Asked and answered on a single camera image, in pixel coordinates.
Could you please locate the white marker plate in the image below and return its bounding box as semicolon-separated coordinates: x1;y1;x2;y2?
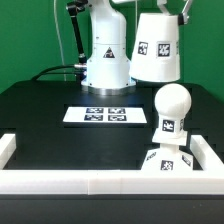
63;107;147;124

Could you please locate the black cable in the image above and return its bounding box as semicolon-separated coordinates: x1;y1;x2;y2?
30;64;88;82

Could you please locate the white lamp base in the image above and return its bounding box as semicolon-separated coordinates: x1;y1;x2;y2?
141;127;195;172

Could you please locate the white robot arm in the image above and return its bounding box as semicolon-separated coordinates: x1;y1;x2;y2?
81;0;193;95

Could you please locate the white lamp bulb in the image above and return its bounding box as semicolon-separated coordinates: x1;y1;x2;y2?
155;84;191;135

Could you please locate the white U-shaped wall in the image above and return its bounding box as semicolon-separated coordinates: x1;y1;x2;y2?
0;134;224;195

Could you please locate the white lamp shade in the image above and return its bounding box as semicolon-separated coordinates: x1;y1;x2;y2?
129;13;180;82

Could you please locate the grey thin cable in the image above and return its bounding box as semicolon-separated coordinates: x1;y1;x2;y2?
53;0;68;82

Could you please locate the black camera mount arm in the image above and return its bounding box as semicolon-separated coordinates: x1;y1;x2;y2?
66;0;88;64

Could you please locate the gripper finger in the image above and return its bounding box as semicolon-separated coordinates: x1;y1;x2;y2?
178;0;193;25
157;0;170;16

